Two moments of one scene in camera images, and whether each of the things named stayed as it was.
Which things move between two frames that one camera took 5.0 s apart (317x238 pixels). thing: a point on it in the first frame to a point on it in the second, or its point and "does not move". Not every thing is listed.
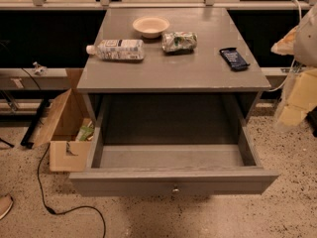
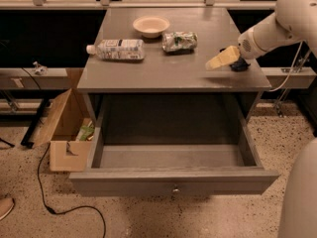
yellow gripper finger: x=302 y=97 to x=247 y=48
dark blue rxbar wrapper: x=234 y=59 does not move
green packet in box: x=84 y=133 does not move
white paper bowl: x=151 y=26 does not move
